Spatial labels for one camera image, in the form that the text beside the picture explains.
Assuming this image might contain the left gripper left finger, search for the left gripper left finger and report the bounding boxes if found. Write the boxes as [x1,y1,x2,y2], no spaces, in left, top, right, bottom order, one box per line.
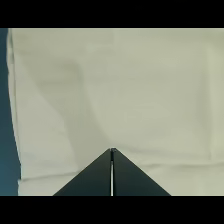
[53,148,112,197]

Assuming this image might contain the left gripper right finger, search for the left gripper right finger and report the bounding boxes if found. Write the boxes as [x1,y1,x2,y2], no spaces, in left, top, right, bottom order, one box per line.
[112,148,172,197]

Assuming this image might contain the tan pants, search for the tan pants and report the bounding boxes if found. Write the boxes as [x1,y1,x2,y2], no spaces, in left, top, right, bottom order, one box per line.
[6,28,224,197]

